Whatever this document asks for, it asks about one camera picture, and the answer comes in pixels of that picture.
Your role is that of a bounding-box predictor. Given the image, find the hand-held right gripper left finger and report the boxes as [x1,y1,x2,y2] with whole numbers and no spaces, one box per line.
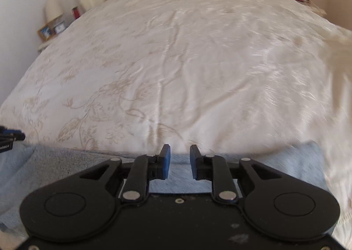
[78,144,171,204]

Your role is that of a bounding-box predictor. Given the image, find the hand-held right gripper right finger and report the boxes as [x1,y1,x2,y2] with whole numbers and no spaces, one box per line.
[190,144,279,204]

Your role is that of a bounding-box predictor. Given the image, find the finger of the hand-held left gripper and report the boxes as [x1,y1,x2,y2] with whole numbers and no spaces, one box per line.
[0,126,26,142]

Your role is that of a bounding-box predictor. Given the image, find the light blue knit pants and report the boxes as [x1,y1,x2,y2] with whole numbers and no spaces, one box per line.
[0,141,332,228]

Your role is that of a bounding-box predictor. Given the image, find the white shade table lamp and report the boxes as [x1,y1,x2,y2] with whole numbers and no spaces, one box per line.
[45,0,64,22]

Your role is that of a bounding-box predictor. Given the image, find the cream bedside table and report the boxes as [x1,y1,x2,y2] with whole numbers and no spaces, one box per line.
[300,1,328,16]
[37,39,57,54]

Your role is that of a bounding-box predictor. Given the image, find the small white alarm clock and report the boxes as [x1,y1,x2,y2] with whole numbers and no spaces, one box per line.
[53,20,66,34]

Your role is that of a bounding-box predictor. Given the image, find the cream embroidered bedspread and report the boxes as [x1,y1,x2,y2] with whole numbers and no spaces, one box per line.
[0,0,352,250]

